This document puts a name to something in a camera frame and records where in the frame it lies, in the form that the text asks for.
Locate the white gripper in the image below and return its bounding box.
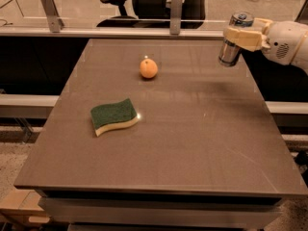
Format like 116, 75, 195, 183
223, 17, 307, 65

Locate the blue silver redbull can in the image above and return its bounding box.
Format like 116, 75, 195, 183
218, 12, 254, 66

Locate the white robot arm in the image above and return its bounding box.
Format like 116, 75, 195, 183
223, 18, 308, 74

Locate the green yellow sponge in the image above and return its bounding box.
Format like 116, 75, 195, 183
90, 98, 139, 137

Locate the black office chair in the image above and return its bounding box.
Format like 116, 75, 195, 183
97, 0, 206, 29

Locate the orange fruit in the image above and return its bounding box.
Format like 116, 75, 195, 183
140, 59, 158, 79

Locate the grey drawer cabinet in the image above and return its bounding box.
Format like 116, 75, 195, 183
38, 193, 280, 229

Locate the wooden block stack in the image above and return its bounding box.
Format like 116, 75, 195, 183
0, 189, 51, 227

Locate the right metal glass bracket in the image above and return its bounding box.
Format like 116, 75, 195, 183
295, 0, 308, 24

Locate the metal glass bracket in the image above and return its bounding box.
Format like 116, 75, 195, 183
295, 0, 308, 24
40, 0, 64, 33
169, 0, 182, 36

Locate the middle metal glass bracket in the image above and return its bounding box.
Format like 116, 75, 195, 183
169, 0, 182, 36

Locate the left metal glass bracket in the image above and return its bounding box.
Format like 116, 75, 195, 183
40, 0, 64, 33

